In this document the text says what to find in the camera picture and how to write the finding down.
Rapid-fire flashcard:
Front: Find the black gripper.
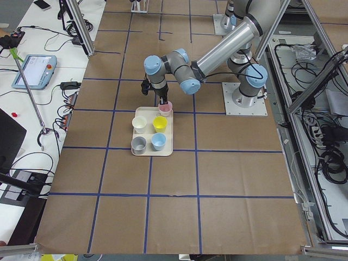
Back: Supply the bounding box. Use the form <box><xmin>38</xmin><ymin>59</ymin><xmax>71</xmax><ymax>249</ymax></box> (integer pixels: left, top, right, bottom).
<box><xmin>141</xmin><ymin>79</ymin><xmax>169</xmax><ymax>105</ymax></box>

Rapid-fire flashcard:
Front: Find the pink plastic cup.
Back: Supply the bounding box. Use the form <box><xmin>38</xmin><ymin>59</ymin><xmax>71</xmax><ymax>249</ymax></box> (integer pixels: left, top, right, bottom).
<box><xmin>158</xmin><ymin>101</ymin><xmax>172</xmax><ymax>117</ymax></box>

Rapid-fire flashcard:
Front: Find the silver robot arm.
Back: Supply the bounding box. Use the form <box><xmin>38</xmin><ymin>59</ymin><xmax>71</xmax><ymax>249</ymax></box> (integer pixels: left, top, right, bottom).
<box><xmin>220</xmin><ymin>0</ymin><xmax>237</xmax><ymax>32</ymax></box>
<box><xmin>141</xmin><ymin>1</ymin><xmax>281</xmax><ymax>104</ymax></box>

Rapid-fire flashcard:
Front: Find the yellow plastic cup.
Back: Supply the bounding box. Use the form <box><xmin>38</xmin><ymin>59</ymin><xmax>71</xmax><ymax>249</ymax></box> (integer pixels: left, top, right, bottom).
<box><xmin>152</xmin><ymin>116</ymin><xmax>167</xmax><ymax>133</ymax></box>

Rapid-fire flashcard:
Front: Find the white plastic cup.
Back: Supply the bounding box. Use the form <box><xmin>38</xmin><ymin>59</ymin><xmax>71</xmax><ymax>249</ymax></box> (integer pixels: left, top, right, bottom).
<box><xmin>132</xmin><ymin>116</ymin><xmax>147</xmax><ymax>134</ymax></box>

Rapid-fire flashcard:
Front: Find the grey plastic cup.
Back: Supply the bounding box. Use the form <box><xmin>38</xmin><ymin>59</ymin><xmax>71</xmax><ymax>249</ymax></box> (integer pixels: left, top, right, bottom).
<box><xmin>131</xmin><ymin>136</ymin><xmax>147</xmax><ymax>156</ymax></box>

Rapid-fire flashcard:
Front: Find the cream plastic tray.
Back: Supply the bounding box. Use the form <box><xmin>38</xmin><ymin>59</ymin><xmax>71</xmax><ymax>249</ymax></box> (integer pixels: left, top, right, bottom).
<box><xmin>132</xmin><ymin>107</ymin><xmax>173</xmax><ymax>156</ymax></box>

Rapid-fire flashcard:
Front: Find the blue teach pendant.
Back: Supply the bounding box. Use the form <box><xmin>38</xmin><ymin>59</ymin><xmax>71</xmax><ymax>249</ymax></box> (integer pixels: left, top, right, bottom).
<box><xmin>19</xmin><ymin>54</ymin><xmax>57</xmax><ymax>90</ymax></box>

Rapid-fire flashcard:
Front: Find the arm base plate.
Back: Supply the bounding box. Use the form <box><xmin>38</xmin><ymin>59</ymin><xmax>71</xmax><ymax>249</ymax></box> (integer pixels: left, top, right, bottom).
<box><xmin>222</xmin><ymin>82</ymin><xmax>268</xmax><ymax>116</ymax></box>
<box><xmin>213</xmin><ymin>14</ymin><xmax>237</xmax><ymax>36</ymax></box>

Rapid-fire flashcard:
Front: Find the white wire cup rack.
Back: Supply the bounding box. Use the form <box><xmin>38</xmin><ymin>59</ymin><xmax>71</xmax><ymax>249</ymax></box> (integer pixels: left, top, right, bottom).
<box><xmin>130</xmin><ymin>0</ymin><xmax>149</xmax><ymax>14</ymax></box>

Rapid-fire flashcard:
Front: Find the aluminium frame post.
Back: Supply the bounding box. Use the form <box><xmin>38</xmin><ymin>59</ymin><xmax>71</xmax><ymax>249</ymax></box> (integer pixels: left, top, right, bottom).
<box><xmin>63</xmin><ymin>0</ymin><xmax>95</xmax><ymax>57</ymax></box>

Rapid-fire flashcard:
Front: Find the green handled reach tool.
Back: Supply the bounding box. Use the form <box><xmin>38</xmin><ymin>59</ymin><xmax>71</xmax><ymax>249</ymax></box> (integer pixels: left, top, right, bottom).
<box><xmin>9</xmin><ymin>46</ymin><xmax>46</xmax><ymax>128</ymax></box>

